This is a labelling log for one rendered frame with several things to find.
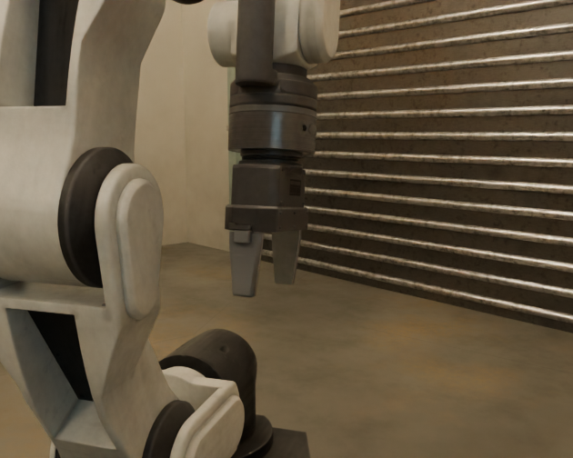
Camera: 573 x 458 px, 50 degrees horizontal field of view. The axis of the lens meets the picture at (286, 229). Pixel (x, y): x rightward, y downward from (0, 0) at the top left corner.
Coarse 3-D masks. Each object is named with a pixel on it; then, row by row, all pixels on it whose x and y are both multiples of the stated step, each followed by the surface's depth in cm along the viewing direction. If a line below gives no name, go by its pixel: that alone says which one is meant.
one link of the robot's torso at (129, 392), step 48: (144, 192) 61; (96, 240) 57; (144, 240) 62; (0, 288) 67; (48, 288) 67; (96, 288) 67; (144, 288) 62; (0, 336) 65; (48, 336) 69; (96, 336) 61; (144, 336) 67; (48, 384) 71; (96, 384) 64; (144, 384) 73; (48, 432) 71; (96, 432) 72; (144, 432) 73
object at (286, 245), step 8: (280, 232) 68; (288, 232) 67; (296, 232) 67; (272, 240) 68; (280, 240) 68; (288, 240) 67; (296, 240) 67; (272, 248) 68; (280, 248) 68; (288, 248) 67; (296, 248) 67; (280, 256) 68; (288, 256) 68; (296, 256) 67; (280, 264) 68; (288, 264) 68; (296, 264) 68; (280, 272) 68; (288, 272) 68; (280, 280) 68; (288, 280) 68
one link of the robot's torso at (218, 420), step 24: (168, 384) 90; (192, 384) 89; (216, 384) 89; (216, 408) 84; (240, 408) 90; (192, 432) 77; (216, 432) 82; (240, 432) 90; (192, 456) 75; (216, 456) 82
